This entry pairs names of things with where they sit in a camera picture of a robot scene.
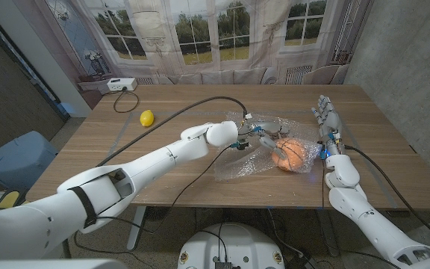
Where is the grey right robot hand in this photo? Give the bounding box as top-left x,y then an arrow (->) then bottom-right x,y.
311,94 -> 345,156

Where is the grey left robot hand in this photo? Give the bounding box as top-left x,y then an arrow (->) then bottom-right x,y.
243,120 -> 291,161

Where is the orange mini basketball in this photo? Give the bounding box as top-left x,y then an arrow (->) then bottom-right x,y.
270,137 -> 307,173

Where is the clear bubble wrap sheet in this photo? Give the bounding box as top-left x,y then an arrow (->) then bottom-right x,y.
214,111 -> 323,183

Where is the yellow lemon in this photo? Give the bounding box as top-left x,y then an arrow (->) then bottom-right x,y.
139,109 -> 155,128

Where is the grey table leg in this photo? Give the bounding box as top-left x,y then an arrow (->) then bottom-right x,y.
316,208 -> 340,258

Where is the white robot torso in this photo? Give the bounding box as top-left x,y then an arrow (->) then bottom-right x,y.
177,223 -> 286,269

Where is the printed window backdrop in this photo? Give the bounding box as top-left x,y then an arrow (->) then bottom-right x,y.
13,0 -> 375,109

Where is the white power strip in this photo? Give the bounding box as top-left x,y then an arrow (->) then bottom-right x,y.
106,77 -> 139,93

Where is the white table leg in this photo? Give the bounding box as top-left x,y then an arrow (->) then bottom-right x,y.
126,205 -> 147,251

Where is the blue chair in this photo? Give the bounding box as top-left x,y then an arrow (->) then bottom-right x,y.
0,130 -> 59,194

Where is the yellow black foot pedal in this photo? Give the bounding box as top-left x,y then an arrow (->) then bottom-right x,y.
0,189 -> 28,210

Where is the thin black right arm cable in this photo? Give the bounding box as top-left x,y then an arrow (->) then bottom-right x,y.
320,158 -> 327,208

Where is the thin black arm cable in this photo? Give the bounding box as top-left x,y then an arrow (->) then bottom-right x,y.
320,158 -> 327,208
73,145 -> 235,259

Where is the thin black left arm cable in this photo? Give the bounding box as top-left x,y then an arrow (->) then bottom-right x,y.
73,145 -> 235,259

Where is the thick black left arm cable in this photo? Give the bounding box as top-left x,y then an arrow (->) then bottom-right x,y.
95,96 -> 249,168

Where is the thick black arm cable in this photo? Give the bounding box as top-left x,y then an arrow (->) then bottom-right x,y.
95,96 -> 249,168
343,144 -> 430,250

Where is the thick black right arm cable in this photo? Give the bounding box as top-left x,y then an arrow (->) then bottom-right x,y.
343,144 -> 430,250

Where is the black floor cable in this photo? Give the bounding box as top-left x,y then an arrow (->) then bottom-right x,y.
266,208 -> 324,269

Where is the black torso cable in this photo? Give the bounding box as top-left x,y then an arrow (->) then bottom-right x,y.
199,223 -> 229,263

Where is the black power strip cord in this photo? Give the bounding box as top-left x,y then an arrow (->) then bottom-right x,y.
112,89 -> 140,114

